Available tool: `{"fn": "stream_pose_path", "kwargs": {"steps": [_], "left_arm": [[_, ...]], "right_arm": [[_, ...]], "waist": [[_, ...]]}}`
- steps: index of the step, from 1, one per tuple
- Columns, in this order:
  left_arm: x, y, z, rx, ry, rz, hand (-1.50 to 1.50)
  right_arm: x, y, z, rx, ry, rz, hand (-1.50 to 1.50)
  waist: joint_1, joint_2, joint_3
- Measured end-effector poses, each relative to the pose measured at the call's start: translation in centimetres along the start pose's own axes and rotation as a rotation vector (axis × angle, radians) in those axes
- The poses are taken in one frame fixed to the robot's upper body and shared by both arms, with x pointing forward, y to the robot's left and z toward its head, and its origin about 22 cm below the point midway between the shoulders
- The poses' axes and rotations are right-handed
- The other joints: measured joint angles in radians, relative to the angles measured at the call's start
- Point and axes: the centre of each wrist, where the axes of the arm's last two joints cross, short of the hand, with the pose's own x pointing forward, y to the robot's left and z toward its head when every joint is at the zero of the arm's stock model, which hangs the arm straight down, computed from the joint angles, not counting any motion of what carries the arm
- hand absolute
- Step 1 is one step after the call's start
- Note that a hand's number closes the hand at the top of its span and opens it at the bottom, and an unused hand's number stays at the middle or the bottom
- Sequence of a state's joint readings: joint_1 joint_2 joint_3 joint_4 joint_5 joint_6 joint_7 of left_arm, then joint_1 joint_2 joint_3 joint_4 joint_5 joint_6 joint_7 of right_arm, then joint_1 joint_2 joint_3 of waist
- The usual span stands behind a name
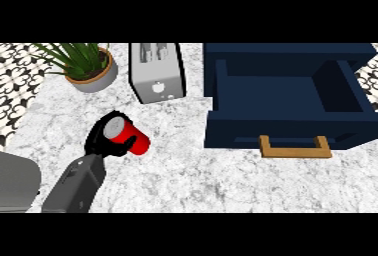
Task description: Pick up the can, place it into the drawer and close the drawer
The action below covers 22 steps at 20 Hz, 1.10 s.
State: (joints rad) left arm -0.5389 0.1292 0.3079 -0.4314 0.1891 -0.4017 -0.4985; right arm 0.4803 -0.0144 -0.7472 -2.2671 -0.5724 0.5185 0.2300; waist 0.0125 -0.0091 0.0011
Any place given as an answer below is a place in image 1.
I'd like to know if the grey rounded block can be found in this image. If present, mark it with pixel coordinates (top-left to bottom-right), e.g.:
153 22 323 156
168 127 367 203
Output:
0 151 44 213

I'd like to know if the navy blue drawer front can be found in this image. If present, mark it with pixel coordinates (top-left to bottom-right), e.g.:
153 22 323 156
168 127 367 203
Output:
203 110 378 151

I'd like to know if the navy blue drawer box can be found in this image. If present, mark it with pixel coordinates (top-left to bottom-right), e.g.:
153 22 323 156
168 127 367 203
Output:
215 59 378 115

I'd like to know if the green leafy plant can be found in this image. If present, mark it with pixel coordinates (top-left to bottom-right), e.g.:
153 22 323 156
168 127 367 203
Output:
33 42 111 80

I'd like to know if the silver toaster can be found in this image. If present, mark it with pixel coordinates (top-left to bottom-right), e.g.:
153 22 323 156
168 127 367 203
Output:
129 42 188 105

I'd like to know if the red can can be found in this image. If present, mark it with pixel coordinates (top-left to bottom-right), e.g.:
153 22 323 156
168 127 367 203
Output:
103 116 153 157

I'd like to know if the wooden drawer handle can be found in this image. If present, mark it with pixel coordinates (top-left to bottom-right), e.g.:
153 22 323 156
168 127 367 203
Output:
259 134 334 159

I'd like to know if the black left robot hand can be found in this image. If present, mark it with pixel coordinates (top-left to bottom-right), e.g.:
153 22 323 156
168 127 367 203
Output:
83 110 140 158

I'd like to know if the grey pot with brown rim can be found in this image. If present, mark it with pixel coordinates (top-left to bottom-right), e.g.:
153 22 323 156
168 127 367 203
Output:
64 47 120 94

